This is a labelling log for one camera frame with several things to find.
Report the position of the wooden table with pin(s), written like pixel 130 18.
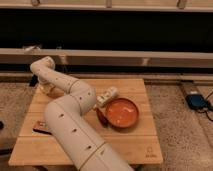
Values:
pixel 138 145

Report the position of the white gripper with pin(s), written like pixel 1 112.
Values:
pixel 50 90

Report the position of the blue device on floor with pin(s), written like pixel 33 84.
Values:
pixel 196 101

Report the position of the grey metal rail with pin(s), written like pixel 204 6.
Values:
pixel 109 58

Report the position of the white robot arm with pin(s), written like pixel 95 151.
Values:
pixel 63 116

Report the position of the orange bowl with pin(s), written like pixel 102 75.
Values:
pixel 122 113

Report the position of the dark brown box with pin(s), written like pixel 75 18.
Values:
pixel 41 127

